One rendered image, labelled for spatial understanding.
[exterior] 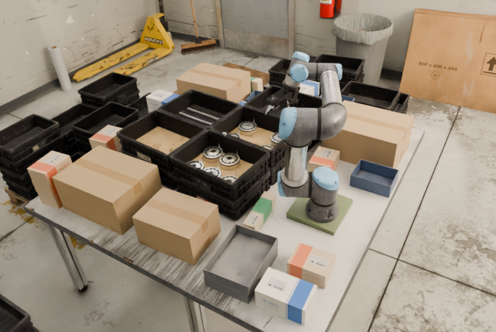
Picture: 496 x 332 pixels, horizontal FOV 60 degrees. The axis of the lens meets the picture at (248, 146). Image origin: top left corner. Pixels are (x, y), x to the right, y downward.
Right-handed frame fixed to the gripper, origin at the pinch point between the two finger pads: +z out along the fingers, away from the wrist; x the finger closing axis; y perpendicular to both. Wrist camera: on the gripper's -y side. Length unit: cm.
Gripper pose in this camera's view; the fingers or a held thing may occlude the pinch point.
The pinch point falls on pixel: (274, 122)
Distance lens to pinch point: 208.7
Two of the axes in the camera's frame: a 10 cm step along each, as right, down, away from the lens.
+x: -6.0, -5.1, 6.1
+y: 7.4, -0.8, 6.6
